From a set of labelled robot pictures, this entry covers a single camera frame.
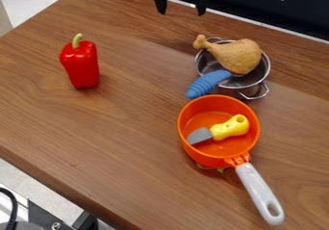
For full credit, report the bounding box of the red toy pepper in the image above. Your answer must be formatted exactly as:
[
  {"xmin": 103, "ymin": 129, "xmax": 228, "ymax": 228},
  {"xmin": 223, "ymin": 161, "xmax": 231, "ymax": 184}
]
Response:
[{"xmin": 58, "ymin": 33, "xmax": 102, "ymax": 89}]

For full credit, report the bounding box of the toy chicken drumstick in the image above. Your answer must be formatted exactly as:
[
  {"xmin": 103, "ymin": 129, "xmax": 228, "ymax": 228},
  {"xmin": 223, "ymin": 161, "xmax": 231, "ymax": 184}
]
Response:
[{"xmin": 191, "ymin": 34, "xmax": 263, "ymax": 75}]

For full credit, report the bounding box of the silver pot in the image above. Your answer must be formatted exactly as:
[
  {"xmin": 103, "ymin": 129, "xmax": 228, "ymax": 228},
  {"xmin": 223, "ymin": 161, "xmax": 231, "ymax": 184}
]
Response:
[{"xmin": 193, "ymin": 37, "xmax": 273, "ymax": 101}]

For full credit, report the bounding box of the yellow toy knife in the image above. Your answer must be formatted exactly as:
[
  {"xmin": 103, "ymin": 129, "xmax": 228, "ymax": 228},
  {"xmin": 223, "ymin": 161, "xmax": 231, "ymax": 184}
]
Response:
[{"xmin": 186, "ymin": 114, "xmax": 251, "ymax": 145}]

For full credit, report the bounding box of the orange pot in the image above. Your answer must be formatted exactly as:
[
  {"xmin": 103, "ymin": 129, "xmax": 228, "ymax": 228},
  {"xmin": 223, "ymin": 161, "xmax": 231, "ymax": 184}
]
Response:
[{"xmin": 176, "ymin": 94, "xmax": 286, "ymax": 227}]

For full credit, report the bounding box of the blue ribbed toy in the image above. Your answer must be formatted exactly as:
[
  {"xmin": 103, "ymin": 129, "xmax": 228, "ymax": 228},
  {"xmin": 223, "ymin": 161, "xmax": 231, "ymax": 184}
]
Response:
[{"xmin": 185, "ymin": 69, "xmax": 235, "ymax": 100}]

